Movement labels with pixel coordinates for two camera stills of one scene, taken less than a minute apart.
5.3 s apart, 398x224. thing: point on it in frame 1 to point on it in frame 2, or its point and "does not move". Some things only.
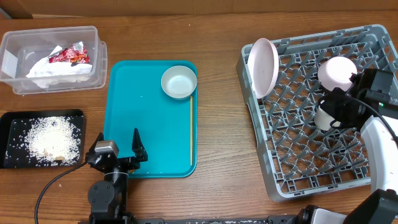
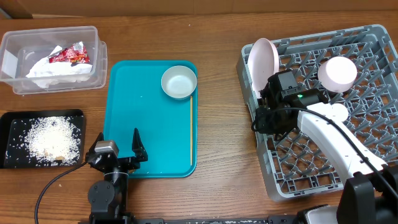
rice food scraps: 52,141 does not move
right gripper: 328,107 to 264,127
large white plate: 263,66 does not move
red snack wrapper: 76,53 does not move
